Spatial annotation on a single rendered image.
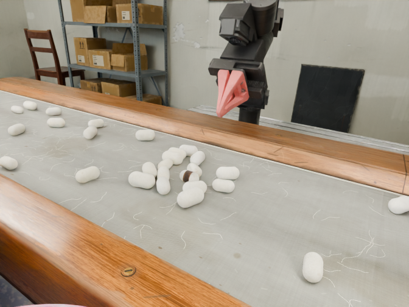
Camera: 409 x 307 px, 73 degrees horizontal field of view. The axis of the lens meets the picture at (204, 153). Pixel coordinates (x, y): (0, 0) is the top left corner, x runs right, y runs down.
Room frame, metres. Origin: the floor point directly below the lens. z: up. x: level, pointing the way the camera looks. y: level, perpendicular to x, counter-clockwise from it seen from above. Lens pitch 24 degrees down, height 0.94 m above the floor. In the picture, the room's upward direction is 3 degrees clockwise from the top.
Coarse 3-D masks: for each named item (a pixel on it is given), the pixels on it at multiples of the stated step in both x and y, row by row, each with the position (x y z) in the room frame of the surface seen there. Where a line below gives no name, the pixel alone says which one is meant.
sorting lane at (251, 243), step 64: (0, 128) 0.55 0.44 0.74; (64, 128) 0.57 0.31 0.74; (128, 128) 0.59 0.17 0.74; (64, 192) 0.31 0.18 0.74; (128, 192) 0.32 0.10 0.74; (256, 192) 0.33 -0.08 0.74; (320, 192) 0.34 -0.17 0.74; (384, 192) 0.35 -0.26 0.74; (192, 256) 0.21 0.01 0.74; (256, 256) 0.21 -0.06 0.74; (384, 256) 0.22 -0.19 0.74
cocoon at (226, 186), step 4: (216, 180) 0.33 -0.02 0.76; (220, 180) 0.33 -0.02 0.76; (224, 180) 0.33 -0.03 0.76; (228, 180) 0.33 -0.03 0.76; (212, 184) 0.33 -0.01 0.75; (216, 184) 0.33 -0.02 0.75; (220, 184) 0.33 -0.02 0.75; (224, 184) 0.33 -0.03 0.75; (228, 184) 0.33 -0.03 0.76; (232, 184) 0.33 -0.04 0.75; (216, 188) 0.33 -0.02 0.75; (220, 188) 0.33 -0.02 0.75; (224, 188) 0.32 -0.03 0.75; (228, 188) 0.32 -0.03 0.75; (232, 188) 0.33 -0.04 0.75
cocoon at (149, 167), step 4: (144, 164) 0.37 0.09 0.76; (148, 164) 0.37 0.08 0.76; (152, 164) 0.37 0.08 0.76; (144, 168) 0.36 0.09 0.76; (148, 168) 0.36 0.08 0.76; (152, 168) 0.36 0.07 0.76; (144, 172) 0.35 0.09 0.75; (148, 172) 0.35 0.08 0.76; (152, 172) 0.35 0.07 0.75; (156, 172) 0.36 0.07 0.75
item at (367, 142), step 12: (192, 108) 1.05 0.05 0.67; (204, 108) 1.06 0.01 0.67; (216, 108) 1.07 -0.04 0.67; (264, 120) 0.94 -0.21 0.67; (276, 120) 0.94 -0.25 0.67; (300, 132) 0.82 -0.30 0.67; (312, 132) 0.83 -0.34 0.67; (324, 132) 0.83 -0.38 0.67; (336, 132) 0.83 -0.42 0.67; (360, 144) 0.73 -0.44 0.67; (372, 144) 0.74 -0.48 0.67; (384, 144) 0.74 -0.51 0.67; (396, 144) 0.75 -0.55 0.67
